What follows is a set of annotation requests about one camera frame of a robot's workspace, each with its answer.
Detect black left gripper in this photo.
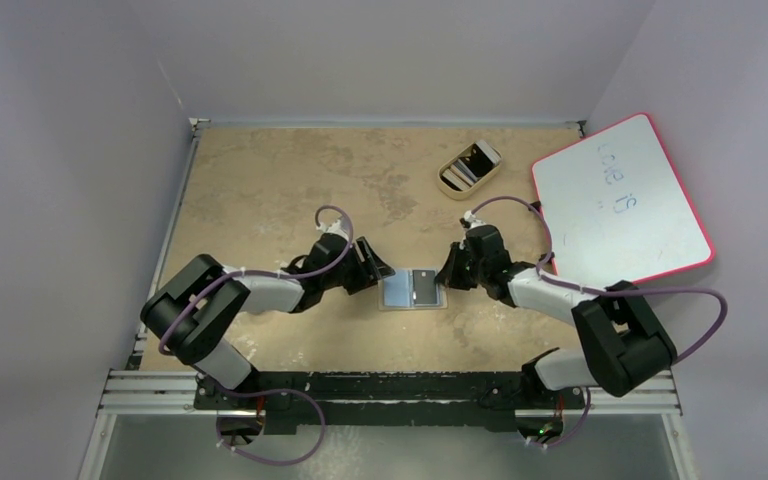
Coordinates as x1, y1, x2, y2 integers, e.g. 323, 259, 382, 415
321, 238, 393, 295

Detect black VIP credit card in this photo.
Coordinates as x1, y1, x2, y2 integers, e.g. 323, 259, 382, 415
412, 269, 440, 307

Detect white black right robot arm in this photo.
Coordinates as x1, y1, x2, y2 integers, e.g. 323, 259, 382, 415
435, 225, 678, 407

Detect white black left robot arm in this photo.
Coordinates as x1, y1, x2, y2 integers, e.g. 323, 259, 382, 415
139, 233, 395, 409

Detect beige oval card tray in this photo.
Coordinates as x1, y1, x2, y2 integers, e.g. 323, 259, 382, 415
436, 139, 503, 201

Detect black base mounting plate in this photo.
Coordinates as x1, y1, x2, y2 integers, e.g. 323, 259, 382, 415
194, 371, 585, 434

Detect pink framed whiteboard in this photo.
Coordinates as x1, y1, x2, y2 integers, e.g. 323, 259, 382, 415
532, 113, 716, 287

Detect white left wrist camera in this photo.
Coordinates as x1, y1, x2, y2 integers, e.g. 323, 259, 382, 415
317, 220, 353, 241

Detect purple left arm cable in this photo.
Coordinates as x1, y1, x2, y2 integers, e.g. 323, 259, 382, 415
157, 204, 356, 357

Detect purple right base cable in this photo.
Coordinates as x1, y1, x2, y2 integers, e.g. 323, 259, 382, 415
523, 374, 589, 452

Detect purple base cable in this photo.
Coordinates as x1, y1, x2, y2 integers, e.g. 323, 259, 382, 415
214, 387, 330, 467
523, 374, 589, 452

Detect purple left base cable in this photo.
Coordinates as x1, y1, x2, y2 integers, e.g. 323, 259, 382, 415
214, 387, 330, 467

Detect aluminium frame rail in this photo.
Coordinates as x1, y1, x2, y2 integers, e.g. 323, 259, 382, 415
95, 367, 683, 417

